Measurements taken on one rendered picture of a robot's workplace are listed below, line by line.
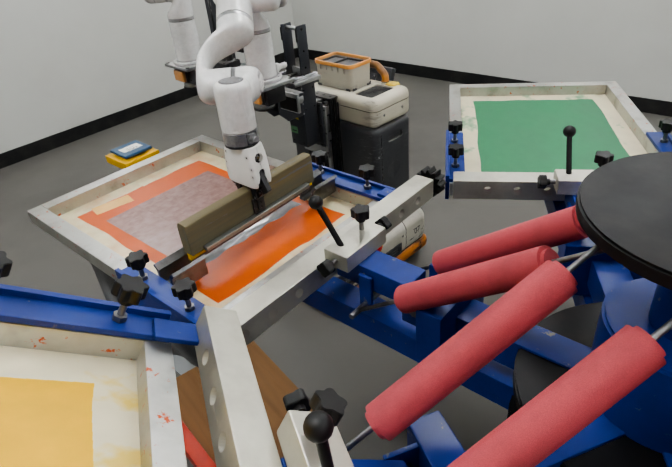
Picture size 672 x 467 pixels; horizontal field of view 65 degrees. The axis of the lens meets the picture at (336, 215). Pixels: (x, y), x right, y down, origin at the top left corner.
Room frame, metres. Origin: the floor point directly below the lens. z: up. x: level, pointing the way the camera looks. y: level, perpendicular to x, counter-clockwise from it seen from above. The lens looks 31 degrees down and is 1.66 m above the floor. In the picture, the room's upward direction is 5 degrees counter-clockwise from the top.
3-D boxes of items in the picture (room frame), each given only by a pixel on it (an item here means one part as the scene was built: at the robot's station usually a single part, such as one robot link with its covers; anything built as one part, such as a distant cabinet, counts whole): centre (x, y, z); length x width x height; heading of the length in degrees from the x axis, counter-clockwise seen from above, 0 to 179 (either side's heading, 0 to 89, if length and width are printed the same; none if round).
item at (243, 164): (1.07, 0.19, 1.17); 0.10 x 0.08 x 0.11; 47
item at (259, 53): (1.76, 0.19, 1.21); 0.16 x 0.13 x 0.15; 133
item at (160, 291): (0.84, 0.35, 0.98); 0.30 x 0.05 x 0.07; 47
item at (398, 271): (0.82, -0.07, 1.02); 0.17 x 0.06 x 0.05; 47
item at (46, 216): (1.20, 0.34, 0.97); 0.79 x 0.58 x 0.04; 47
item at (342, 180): (1.24, -0.03, 0.98); 0.30 x 0.05 x 0.07; 47
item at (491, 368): (0.91, 0.02, 0.89); 1.24 x 0.06 x 0.06; 47
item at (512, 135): (1.37, -0.64, 1.05); 1.08 x 0.61 x 0.23; 167
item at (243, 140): (1.06, 0.18, 1.23); 0.09 x 0.07 x 0.03; 47
